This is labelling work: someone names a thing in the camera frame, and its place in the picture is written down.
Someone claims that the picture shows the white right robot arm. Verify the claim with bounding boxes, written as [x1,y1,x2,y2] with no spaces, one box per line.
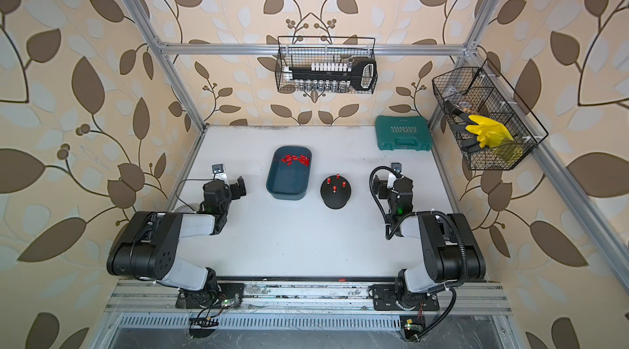
[369,162,486,311]

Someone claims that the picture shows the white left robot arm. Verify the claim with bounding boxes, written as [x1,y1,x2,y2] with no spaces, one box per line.
[106,177,247,309]

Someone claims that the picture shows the black dome screw fixture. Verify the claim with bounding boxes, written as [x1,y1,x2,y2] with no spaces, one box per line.
[320,174,352,210]

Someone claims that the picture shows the dark teal plastic tray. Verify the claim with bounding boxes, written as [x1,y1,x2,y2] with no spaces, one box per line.
[266,145,312,201]

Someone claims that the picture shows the green plastic tool case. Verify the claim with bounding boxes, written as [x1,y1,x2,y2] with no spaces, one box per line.
[375,116,432,151]

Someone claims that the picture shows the black pliers in basket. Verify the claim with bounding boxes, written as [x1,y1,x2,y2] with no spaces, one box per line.
[445,100,482,154]

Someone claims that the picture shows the black socket set holder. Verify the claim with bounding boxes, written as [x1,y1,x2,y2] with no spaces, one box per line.
[283,59,378,92]

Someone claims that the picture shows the yellow rubber glove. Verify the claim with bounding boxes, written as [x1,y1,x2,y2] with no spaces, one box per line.
[467,115,514,149]

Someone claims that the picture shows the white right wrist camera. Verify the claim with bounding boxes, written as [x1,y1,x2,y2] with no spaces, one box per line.
[387,162,404,189]

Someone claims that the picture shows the black wire basket right wall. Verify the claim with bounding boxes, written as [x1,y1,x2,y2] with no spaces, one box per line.
[432,59,549,171]

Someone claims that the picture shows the black wire basket wall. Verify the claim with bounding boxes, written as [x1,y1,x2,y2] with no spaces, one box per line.
[275,35,378,94]
[432,59,549,171]

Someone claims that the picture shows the black wire basket back wall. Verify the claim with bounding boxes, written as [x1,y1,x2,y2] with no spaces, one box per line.
[275,35,378,94]

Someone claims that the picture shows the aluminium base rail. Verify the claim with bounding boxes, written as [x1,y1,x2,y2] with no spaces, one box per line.
[106,279,512,332]

